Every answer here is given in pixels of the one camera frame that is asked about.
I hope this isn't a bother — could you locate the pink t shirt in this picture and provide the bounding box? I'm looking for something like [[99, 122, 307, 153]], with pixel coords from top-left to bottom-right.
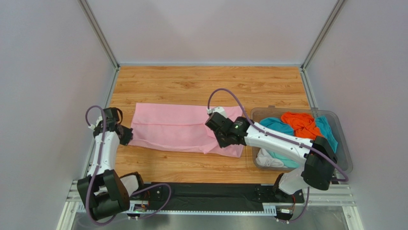
[[129, 103, 244, 158]]

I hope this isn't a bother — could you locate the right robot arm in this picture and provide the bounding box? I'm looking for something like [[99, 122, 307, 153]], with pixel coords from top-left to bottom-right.
[[205, 112, 337, 196]]

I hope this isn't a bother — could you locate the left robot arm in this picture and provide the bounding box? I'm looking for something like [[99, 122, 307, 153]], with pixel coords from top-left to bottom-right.
[[77, 107, 144, 224]]

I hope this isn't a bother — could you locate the white t shirt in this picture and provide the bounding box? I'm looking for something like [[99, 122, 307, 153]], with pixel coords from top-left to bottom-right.
[[255, 149, 286, 168]]

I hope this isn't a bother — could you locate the mint green t shirt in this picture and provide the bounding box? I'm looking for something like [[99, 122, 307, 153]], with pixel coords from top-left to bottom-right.
[[267, 151, 299, 168]]

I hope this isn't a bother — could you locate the orange t shirt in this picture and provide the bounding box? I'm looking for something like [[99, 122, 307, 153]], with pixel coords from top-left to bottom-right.
[[281, 112, 323, 139]]

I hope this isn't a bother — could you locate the clear plastic bin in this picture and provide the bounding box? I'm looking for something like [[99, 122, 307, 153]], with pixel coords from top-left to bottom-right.
[[250, 106, 353, 173]]

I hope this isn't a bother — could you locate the teal t shirt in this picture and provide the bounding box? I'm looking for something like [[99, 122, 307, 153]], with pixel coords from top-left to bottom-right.
[[260, 116, 339, 152]]

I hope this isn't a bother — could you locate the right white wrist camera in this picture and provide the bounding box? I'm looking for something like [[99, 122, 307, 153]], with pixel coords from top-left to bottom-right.
[[207, 106, 227, 118]]

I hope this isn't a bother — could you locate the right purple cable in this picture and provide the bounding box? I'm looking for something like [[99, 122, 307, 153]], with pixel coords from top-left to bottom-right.
[[206, 88, 349, 223]]

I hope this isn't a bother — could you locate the aluminium frame rail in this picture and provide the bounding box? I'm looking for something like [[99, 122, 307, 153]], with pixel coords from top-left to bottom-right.
[[57, 181, 363, 230]]

